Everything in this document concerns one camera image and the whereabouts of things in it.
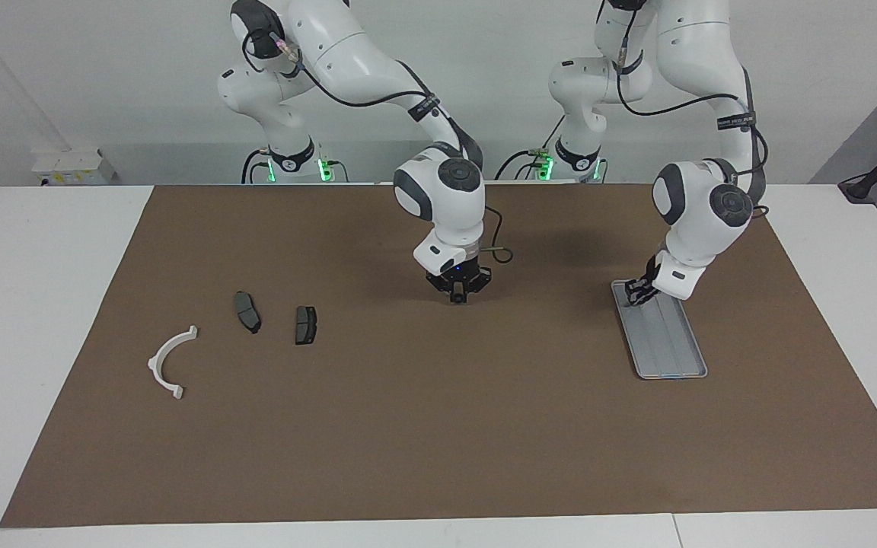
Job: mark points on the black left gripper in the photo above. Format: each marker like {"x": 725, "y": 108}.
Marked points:
{"x": 652, "y": 274}

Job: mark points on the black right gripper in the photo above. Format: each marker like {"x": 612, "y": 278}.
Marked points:
{"x": 454, "y": 275}

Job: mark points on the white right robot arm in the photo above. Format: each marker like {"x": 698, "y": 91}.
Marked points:
{"x": 438, "y": 198}

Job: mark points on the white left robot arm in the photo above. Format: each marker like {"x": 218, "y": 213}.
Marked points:
{"x": 701, "y": 221}

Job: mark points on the silver metal tray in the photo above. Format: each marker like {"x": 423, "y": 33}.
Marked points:
{"x": 671, "y": 350}

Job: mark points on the brown table mat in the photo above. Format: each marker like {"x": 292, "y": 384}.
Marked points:
{"x": 438, "y": 426}

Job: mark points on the short grey brake pad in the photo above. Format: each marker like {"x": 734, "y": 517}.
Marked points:
{"x": 305, "y": 326}

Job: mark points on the long grey brake pad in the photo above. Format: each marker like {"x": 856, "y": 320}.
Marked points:
{"x": 248, "y": 312}

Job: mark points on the white cardboard box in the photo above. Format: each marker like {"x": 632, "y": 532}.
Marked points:
{"x": 73, "y": 167}

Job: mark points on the white semicircular bracket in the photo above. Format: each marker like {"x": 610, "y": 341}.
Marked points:
{"x": 154, "y": 365}

